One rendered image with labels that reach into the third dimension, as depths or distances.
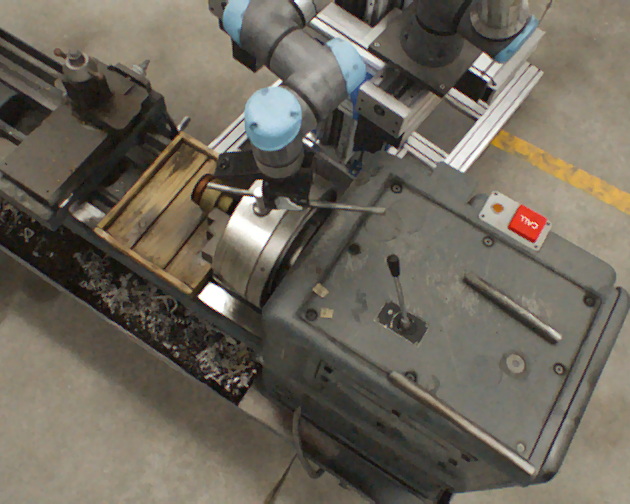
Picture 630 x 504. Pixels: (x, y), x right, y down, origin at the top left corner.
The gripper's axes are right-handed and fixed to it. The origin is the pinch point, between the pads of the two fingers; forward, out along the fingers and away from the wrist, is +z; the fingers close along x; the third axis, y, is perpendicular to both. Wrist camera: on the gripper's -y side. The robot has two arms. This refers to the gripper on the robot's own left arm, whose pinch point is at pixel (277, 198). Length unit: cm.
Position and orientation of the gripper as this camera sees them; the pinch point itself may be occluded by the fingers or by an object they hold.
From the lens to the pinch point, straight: 115.2
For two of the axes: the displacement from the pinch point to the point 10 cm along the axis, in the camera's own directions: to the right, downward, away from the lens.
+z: 0.3, 2.5, 9.7
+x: 2.1, -9.5, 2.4
